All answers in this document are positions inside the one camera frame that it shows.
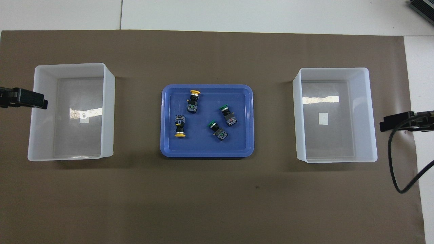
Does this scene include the yellow push button switch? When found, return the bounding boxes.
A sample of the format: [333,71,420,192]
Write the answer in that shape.
[186,90,201,114]
[174,115,186,138]

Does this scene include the green push button switch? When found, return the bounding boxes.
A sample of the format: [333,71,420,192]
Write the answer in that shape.
[207,120,229,142]
[219,104,238,127]

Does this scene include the translucent white plastic box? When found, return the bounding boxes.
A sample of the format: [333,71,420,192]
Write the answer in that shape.
[292,67,378,164]
[27,63,116,162]

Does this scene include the dark grey ribbed device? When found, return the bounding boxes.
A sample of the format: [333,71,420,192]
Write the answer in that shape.
[408,0,434,26]

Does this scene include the blue plastic tray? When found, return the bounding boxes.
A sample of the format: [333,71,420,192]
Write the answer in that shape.
[160,84,255,158]

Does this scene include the brown table mat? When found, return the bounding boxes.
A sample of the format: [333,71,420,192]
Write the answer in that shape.
[0,30,426,244]

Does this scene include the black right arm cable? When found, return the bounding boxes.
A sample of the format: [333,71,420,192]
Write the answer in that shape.
[388,114,434,194]

